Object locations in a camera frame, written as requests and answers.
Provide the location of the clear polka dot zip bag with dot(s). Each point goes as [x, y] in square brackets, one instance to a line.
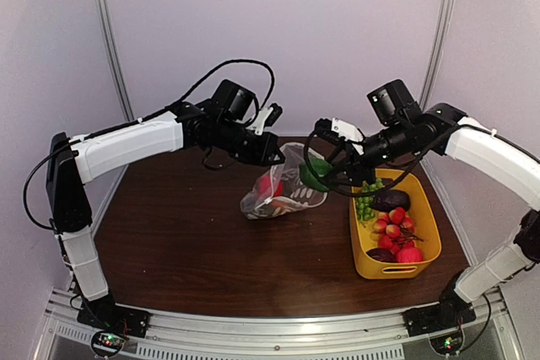
[301, 197]

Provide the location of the aluminium frame post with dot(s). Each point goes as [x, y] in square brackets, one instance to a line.
[114, 59]
[435, 57]

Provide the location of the red toy cherries bunch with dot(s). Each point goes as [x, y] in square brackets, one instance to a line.
[394, 231]

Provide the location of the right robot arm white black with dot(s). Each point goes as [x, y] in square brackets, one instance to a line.
[450, 132]

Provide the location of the red toy strawberry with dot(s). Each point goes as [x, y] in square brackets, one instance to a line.
[267, 183]

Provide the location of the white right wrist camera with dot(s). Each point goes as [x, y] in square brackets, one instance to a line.
[337, 132]

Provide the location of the green toy pepper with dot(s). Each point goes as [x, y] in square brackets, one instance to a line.
[310, 177]

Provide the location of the front aluminium rail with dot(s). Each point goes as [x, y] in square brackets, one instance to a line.
[375, 335]

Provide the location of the pink toy fruit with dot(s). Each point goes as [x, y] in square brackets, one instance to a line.
[409, 255]

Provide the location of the dark red toy beet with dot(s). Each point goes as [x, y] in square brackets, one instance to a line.
[382, 255]

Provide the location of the left aluminium frame post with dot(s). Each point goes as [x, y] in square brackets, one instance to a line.
[114, 59]

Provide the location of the left circuit board with leds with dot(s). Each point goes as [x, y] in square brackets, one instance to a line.
[105, 343]

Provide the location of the yellow plastic basket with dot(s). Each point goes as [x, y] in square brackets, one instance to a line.
[425, 227]

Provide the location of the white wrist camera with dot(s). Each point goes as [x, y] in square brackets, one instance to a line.
[266, 118]
[337, 132]

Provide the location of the right aluminium frame post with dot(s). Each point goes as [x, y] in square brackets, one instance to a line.
[435, 57]

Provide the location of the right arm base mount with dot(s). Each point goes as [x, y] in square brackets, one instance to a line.
[444, 315]

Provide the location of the circuit board with leds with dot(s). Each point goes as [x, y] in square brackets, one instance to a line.
[105, 343]
[446, 345]

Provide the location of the purple toy eggplant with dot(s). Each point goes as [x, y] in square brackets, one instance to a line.
[386, 201]

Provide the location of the right circuit board with leds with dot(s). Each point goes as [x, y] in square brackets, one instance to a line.
[446, 345]

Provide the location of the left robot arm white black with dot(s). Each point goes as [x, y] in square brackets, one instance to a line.
[213, 123]

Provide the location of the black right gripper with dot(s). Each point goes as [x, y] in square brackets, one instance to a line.
[355, 168]

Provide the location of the green toy grapes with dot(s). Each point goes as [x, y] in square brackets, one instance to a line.
[364, 211]

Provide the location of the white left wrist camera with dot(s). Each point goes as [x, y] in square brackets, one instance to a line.
[266, 118]

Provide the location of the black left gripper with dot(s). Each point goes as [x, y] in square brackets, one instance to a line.
[269, 142]

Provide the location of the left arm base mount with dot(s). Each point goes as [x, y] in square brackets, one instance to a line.
[106, 315]

